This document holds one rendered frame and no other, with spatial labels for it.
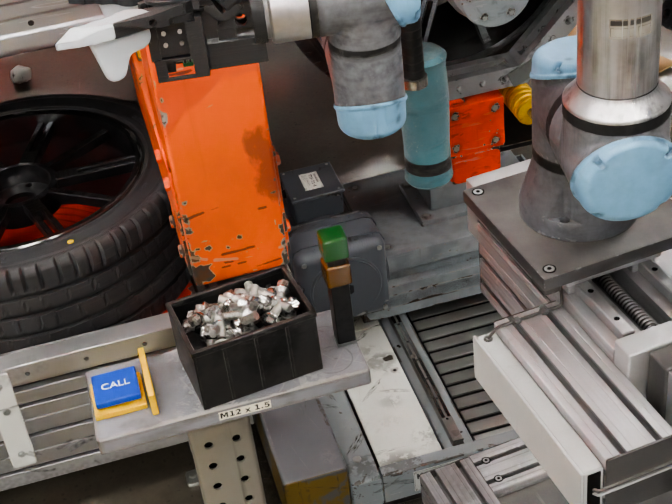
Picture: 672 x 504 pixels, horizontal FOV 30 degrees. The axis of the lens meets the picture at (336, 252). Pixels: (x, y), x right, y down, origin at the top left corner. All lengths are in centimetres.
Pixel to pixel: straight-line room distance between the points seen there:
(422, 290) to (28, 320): 81
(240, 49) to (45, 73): 277
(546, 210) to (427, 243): 104
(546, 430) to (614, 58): 42
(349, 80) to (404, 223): 138
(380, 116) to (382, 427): 117
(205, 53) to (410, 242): 140
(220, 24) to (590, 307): 59
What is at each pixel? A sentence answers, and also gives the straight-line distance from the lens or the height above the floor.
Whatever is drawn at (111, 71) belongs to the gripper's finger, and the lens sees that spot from 123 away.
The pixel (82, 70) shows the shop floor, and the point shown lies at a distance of 398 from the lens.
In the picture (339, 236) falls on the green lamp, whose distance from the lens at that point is 188.
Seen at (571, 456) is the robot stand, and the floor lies 73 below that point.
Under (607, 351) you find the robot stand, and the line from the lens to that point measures 153.
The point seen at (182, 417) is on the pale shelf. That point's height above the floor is 45.
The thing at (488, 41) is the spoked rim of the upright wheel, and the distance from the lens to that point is 245.
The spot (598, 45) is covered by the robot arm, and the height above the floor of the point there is 114.
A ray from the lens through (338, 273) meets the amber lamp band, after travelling 191.
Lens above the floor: 175
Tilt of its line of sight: 36 degrees down
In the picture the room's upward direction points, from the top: 7 degrees counter-clockwise
